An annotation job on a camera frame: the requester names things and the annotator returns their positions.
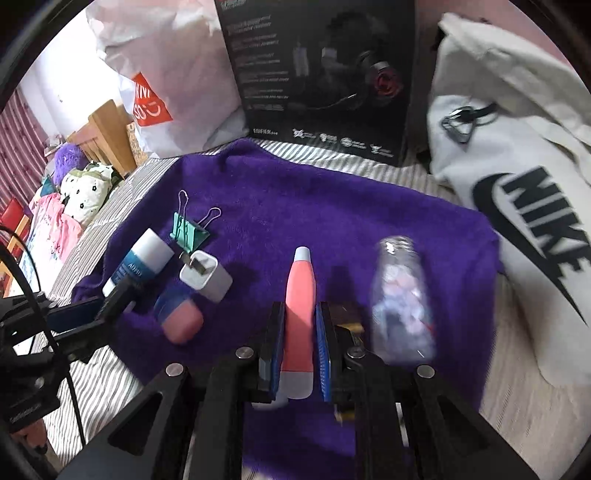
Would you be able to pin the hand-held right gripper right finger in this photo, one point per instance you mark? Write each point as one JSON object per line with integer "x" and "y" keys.
{"x": 323, "y": 360}

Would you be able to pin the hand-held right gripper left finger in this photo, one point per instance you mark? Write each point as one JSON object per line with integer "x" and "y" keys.
{"x": 275, "y": 369}

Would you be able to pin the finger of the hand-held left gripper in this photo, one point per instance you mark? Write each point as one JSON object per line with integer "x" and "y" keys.
{"x": 83, "y": 344}
{"x": 78, "y": 316}

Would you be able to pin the pink pen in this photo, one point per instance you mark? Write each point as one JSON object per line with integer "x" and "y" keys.
{"x": 300, "y": 314}

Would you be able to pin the white and blue tube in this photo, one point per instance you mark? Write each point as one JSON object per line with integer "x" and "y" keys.
{"x": 138, "y": 258}

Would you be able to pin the dark brown small box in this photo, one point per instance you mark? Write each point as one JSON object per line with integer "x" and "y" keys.
{"x": 346, "y": 318}

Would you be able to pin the pink and blue eraser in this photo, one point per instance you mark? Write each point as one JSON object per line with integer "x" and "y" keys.
{"x": 180, "y": 318}

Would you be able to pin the clear plastic bottle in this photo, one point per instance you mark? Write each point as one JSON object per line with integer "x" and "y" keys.
{"x": 401, "y": 295}

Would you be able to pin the white charger plug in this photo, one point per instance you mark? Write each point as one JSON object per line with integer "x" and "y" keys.
{"x": 207, "y": 281}

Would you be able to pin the red chair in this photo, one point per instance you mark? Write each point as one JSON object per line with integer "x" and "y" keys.
{"x": 14, "y": 221}

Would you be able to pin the green binder clip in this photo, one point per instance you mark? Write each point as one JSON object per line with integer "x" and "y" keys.
{"x": 189, "y": 233}

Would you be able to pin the purple fluffy towel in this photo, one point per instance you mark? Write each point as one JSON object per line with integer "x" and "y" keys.
{"x": 300, "y": 207}

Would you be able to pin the purple plush pillow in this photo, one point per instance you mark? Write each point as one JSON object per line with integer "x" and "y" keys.
{"x": 69, "y": 161}

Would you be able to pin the red striped curtain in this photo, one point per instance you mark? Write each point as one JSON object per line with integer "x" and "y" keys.
{"x": 23, "y": 152}

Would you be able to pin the printed brown board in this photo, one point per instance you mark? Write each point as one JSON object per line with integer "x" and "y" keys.
{"x": 137, "y": 145}

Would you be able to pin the wooden headboard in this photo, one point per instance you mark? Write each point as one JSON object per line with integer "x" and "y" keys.
{"x": 106, "y": 134}

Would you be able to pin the white plastic shopping bag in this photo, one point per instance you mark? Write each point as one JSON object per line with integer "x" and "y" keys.
{"x": 184, "y": 69}

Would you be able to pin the black headphone box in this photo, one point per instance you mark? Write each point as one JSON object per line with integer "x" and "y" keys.
{"x": 277, "y": 92}

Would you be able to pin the light grey logo bag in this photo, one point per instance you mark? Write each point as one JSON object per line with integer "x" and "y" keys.
{"x": 508, "y": 138}

